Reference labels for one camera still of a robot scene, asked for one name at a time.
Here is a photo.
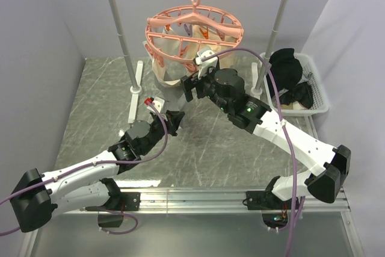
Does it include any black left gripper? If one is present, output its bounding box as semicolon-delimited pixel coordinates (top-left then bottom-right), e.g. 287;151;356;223
141;109;185;155

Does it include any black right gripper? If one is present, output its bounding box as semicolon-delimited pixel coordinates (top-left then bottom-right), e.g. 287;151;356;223
179;65;231;114

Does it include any grey white underwear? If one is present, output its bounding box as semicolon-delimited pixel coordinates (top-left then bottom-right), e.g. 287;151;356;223
150;28;199;110

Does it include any black underwear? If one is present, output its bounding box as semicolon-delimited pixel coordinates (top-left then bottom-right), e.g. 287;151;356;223
269;48;303;91

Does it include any beige underwear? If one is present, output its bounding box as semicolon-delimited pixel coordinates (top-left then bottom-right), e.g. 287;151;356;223
186;25;239;60

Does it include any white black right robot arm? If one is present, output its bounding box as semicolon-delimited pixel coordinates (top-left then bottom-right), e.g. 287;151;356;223
180;69;351;209

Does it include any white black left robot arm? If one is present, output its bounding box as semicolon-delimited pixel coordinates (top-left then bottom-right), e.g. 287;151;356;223
10;111;185;233

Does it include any pink round clip hanger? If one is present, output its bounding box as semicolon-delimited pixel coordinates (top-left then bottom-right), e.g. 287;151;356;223
144;0;244;72

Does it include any white metal drying rack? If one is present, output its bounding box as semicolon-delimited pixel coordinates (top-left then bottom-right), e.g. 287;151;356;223
100;0;298;125

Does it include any clothes pile in basket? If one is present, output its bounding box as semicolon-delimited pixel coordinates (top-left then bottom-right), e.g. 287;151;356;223
279;72;315;109

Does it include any white plastic laundry basket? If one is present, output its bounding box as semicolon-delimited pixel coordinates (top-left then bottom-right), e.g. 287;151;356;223
264;48;329;116

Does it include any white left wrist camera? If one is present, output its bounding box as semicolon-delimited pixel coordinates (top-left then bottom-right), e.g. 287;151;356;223
144;97;166;117

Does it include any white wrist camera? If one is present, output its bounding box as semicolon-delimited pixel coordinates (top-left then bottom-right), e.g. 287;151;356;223
144;97;166;117
194;47;218;79

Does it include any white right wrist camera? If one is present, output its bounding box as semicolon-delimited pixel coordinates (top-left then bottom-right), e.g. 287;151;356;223
194;47;218;79

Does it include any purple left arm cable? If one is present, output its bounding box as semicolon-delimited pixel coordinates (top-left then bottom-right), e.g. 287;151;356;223
0;103;169;237

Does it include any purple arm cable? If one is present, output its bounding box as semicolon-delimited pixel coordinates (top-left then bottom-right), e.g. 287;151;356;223
201;48;306;257
0;103;169;237

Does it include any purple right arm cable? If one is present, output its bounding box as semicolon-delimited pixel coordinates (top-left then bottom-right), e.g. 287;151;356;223
201;48;306;257

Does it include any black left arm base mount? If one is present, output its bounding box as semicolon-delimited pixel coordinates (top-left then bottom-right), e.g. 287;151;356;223
85;177;141;229

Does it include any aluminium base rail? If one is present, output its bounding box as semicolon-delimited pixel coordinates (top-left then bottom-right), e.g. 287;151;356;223
54;187;350;217

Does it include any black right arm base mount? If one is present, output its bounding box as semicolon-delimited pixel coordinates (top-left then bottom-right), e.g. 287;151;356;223
242;176;309;232

